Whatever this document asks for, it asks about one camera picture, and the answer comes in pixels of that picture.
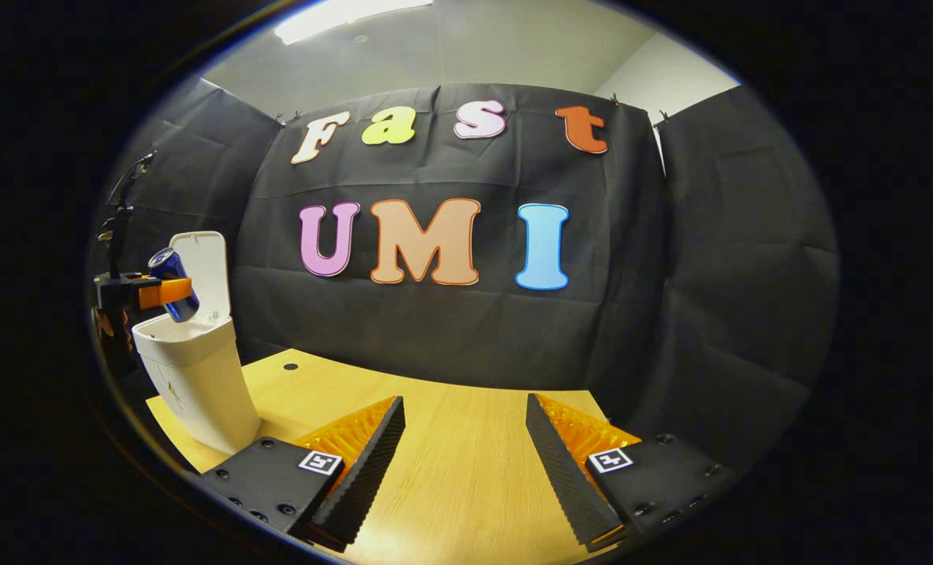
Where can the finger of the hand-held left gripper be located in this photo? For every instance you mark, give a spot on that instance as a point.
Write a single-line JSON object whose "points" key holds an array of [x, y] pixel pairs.
{"points": [[164, 293]]}

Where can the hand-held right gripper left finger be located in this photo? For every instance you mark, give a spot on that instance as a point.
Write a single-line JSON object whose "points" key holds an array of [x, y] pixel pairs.
{"points": [[360, 471]]}

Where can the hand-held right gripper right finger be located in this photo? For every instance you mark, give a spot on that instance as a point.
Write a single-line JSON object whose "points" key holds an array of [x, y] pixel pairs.
{"points": [[564, 479]]}

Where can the blue pop can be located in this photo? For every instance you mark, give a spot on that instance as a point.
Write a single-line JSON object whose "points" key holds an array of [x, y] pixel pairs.
{"points": [[172, 275]]}

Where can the white desktop garbage bin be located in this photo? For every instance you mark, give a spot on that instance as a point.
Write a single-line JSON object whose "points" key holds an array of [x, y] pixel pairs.
{"points": [[199, 384]]}

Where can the wooden desktop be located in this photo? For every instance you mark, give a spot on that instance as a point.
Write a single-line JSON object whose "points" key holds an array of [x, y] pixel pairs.
{"points": [[458, 471]]}

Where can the black backdrop cloth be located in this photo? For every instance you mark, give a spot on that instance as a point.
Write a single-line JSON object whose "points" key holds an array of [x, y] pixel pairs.
{"points": [[450, 322]]}

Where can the ceiling light panel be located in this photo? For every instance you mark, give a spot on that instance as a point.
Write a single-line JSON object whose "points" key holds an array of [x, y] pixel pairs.
{"points": [[340, 17]]}

